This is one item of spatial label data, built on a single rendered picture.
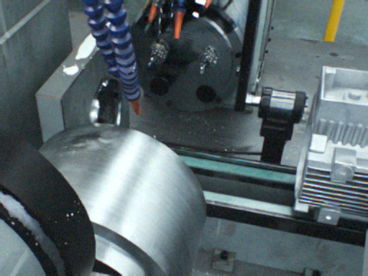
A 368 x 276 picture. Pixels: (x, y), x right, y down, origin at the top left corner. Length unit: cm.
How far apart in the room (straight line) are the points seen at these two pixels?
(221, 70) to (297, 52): 67
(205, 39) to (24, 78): 35
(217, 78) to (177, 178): 47
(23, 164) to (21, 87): 60
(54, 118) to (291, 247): 46
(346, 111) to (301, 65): 85
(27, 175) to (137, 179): 29
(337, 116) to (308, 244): 25
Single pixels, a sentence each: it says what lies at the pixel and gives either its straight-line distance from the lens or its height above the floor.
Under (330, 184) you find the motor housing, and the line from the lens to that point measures 80.
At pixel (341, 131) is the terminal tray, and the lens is 79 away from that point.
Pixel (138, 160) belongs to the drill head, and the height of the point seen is 116.
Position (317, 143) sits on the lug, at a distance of 77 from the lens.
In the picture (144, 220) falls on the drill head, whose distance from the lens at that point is 54.
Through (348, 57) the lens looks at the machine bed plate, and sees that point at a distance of 170.
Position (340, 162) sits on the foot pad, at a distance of 76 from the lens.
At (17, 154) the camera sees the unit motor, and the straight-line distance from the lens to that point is 29.
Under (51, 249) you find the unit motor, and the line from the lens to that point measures 30.
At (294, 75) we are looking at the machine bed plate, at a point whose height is 80.
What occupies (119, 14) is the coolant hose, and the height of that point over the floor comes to 131.
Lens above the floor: 152
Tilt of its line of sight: 40 degrees down
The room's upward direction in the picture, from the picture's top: 2 degrees clockwise
